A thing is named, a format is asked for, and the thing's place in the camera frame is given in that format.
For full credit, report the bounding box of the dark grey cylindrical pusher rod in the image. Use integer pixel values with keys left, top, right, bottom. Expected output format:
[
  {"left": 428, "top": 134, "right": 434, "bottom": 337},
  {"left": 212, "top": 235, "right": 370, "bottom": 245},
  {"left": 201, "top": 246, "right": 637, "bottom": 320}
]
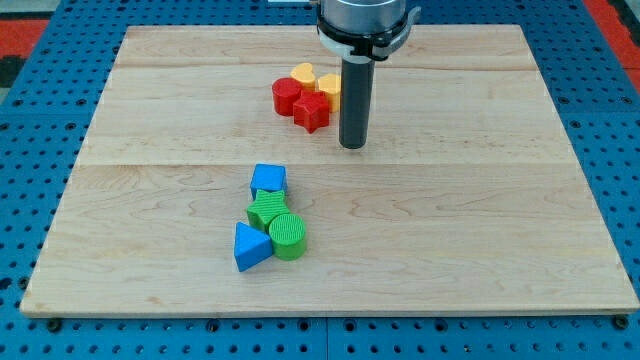
[{"left": 339, "top": 60, "right": 375, "bottom": 149}]

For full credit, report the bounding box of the green cylinder block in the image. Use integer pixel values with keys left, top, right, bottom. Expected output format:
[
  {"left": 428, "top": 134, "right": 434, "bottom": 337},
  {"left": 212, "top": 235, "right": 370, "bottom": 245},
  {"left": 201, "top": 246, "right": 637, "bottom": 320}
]
[{"left": 269, "top": 213, "right": 307, "bottom": 261}]

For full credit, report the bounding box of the blue cube block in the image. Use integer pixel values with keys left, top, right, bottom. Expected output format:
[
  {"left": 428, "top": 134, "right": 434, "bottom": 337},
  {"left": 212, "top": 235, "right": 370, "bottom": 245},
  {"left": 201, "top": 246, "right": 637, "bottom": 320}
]
[{"left": 250, "top": 163, "right": 288, "bottom": 199}]

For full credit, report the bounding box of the green star block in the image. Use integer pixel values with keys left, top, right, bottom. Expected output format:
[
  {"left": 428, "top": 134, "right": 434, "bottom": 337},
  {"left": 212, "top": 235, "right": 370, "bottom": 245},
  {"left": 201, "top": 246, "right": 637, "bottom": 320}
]
[{"left": 246, "top": 189, "right": 290, "bottom": 232}]

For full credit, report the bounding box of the red star block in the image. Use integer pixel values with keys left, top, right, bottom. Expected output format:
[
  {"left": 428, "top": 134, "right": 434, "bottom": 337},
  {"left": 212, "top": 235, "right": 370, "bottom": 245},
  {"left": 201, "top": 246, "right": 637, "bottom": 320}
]
[{"left": 293, "top": 90, "right": 330, "bottom": 133}]

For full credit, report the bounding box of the yellow hexagon block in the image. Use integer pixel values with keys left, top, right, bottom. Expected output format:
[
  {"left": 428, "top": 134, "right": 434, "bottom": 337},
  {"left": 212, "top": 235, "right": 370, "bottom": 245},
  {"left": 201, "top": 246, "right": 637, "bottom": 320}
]
[{"left": 317, "top": 73, "right": 341, "bottom": 113}]

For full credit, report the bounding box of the light wooden board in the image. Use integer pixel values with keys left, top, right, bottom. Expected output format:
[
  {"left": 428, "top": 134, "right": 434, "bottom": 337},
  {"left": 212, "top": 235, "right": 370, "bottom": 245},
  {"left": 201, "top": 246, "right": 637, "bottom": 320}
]
[{"left": 20, "top": 25, "right": 639, "bottom": 318}]

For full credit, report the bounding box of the red cylinder block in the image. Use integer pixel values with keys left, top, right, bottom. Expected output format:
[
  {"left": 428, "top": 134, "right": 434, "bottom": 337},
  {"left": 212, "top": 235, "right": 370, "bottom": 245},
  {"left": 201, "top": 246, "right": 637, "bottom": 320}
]
[{"left": 271, "top": 77, "right": 303, "bottom": 116}]

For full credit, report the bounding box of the blue triangle block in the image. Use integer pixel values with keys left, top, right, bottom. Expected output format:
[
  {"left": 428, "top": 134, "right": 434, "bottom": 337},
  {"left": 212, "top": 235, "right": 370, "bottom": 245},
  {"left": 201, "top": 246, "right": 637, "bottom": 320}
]
[{"left": 233, "top": 222, "right": 273, "bottom": 272}]

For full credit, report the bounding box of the yellow heart block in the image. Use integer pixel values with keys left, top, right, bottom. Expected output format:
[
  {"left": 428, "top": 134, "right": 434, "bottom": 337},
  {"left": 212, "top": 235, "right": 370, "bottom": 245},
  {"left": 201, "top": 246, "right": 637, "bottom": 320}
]
[{"left": 290, "top": 62, "right": 316, "bottom": 91}]

